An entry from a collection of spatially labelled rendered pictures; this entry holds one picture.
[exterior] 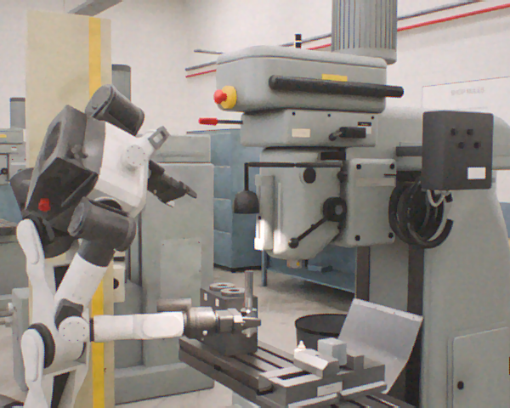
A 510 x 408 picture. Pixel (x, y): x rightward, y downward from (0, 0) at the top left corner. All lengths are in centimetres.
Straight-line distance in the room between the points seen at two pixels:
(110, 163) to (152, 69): 982
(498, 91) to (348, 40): 480
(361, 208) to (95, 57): 195
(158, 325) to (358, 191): 67
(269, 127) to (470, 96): 524
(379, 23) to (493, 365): 114
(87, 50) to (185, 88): 844
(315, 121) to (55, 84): 187
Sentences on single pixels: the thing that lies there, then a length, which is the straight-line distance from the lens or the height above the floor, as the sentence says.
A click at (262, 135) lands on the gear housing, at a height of 166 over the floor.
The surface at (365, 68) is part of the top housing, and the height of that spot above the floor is 185.
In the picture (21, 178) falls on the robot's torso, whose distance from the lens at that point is 222.
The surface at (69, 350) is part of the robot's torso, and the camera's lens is 219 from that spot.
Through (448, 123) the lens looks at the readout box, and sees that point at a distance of 181.
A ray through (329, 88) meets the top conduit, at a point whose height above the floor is 178.
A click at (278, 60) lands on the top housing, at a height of 185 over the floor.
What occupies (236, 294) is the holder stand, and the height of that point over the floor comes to 115.
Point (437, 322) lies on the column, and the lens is 213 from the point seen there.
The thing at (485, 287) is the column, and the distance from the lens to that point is 227.
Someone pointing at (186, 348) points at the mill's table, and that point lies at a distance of 240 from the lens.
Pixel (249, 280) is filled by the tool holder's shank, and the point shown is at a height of 125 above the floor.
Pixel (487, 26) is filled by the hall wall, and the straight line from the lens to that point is 694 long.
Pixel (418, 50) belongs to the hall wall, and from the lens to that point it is 749.
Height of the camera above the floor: 160
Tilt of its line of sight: 4 degrees down
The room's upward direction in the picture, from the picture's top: straight up
